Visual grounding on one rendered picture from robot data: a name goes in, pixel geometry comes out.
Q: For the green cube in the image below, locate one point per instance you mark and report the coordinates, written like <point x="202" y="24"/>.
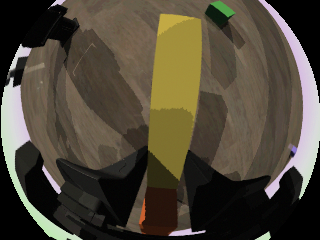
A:
<point x="219" y="12"/>

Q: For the small purple cube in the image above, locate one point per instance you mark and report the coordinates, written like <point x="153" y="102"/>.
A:
<point x="294" y="150"/>

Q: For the yellow bar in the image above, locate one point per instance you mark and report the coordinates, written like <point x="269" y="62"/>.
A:
<point x="175" y="86"/>

